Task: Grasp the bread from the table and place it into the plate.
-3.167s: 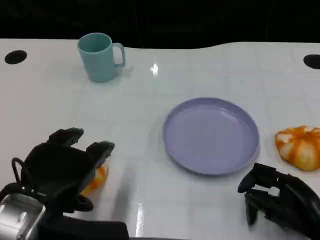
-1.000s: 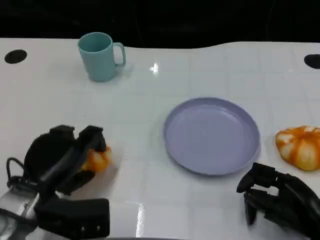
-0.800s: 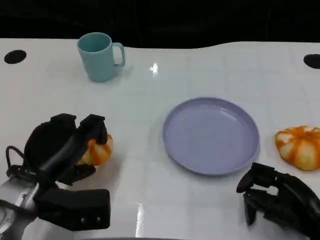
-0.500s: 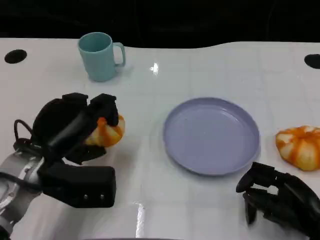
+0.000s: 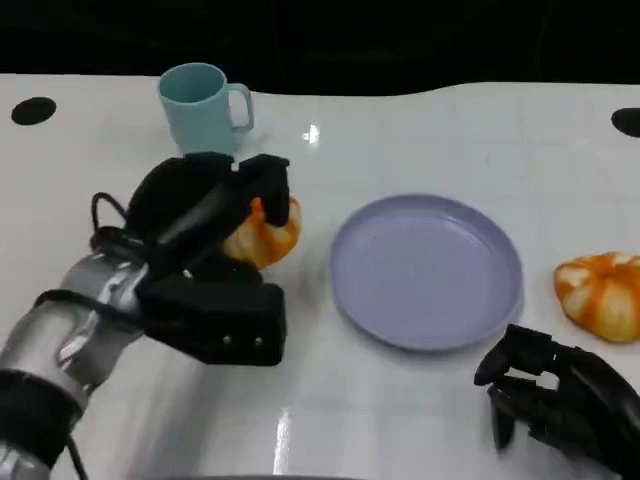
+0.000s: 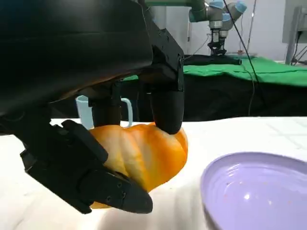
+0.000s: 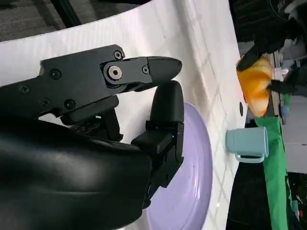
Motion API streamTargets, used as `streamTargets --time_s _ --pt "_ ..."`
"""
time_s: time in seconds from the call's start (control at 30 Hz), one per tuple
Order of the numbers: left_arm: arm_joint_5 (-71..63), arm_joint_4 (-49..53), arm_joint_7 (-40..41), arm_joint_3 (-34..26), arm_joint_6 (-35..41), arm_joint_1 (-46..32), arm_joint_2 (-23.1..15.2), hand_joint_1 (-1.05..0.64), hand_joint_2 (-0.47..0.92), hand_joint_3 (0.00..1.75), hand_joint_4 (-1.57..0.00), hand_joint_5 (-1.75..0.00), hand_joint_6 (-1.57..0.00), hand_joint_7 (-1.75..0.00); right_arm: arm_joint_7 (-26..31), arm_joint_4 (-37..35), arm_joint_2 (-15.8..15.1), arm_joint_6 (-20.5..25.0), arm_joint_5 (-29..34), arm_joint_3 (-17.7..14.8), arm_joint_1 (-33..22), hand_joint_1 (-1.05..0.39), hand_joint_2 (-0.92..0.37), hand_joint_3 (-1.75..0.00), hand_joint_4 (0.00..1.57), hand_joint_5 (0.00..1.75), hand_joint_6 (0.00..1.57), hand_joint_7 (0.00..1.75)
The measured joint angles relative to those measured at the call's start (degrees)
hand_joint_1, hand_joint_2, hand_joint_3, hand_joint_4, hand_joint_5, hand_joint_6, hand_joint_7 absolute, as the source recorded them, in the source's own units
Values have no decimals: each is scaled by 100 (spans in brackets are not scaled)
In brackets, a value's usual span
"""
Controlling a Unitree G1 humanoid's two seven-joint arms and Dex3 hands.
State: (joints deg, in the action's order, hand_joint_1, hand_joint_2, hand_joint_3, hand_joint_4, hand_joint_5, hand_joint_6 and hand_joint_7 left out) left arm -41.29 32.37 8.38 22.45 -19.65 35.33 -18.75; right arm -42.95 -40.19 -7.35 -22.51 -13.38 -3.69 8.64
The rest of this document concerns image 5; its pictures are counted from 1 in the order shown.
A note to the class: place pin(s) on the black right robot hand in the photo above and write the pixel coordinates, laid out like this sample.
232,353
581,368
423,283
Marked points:
575,400

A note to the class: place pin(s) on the pale green mug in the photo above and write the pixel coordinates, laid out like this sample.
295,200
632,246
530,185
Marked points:
197,120

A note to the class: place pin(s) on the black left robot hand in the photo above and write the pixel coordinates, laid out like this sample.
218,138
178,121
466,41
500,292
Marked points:
185,200

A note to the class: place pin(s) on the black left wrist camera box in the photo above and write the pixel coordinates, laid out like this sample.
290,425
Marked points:
220,320

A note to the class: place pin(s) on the lilac plate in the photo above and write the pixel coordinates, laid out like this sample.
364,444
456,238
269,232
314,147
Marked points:
425,280

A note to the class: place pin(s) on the orange and white bread roll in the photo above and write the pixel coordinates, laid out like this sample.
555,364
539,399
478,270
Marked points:
282,242
600,295

